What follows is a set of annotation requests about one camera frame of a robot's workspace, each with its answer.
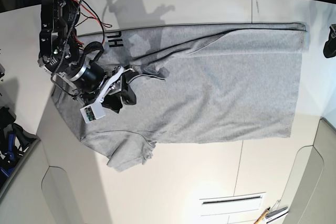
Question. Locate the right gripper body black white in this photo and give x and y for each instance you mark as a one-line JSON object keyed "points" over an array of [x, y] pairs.
{"points": [[91, 78]]}

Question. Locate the white cable grommet plate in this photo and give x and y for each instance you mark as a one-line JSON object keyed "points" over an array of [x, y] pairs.
{"points": [[231, 205]]}

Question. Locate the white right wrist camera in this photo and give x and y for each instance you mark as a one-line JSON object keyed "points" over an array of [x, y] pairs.
{"points": [[92, 112]]}

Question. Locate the blue clamp tool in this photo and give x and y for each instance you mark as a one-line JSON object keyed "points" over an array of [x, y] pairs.
{"points": [[9, 161]]}

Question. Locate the grey T-shirt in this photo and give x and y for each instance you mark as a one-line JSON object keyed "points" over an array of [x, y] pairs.
{"points": [[195, 84]]}

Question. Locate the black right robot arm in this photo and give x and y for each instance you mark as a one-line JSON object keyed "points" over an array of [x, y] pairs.
{"points": [[73, 65]]}

